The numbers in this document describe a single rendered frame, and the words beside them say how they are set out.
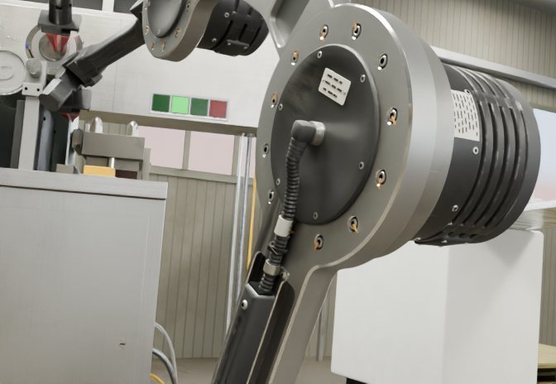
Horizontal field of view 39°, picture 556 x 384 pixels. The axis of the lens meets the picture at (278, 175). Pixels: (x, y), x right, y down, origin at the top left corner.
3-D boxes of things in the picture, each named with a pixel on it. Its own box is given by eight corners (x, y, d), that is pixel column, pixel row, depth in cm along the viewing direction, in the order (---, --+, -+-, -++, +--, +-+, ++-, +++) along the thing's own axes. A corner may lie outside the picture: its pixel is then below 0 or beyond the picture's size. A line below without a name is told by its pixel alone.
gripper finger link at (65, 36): (69, 60, 203) (69, 30, 197) (40, 56, 202) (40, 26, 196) (72, 45, 208) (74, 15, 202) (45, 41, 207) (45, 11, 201)
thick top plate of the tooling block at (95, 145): (81, 154, 205) (83, 131, 205) (89, 166, 244) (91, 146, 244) (143, 160, 207) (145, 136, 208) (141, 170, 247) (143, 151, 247)
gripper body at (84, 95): (89, 113, 204) (89, 95, 198) (49, 109, 202) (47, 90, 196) (92, 93, 207) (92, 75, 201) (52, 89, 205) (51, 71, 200)
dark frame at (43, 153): (8, 175, 204) (16, 99, 206) (26, 183, 237) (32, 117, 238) (38, 177, 206) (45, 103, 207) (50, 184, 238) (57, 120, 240)
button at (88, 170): (83, 175, 182) (83, 165, 182) (84, 177, 189) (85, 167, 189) (113, 178, 183) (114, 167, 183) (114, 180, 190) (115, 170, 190)
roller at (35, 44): (26, 62, 207) (37, 21, 208) (38, 80, 232) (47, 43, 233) (69, 73, 209) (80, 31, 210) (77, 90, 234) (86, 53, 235)
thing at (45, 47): (50, 26, 207) (74, 43, 208) (51, 27, 209) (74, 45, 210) (32, 46, 206) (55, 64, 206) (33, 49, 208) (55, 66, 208)
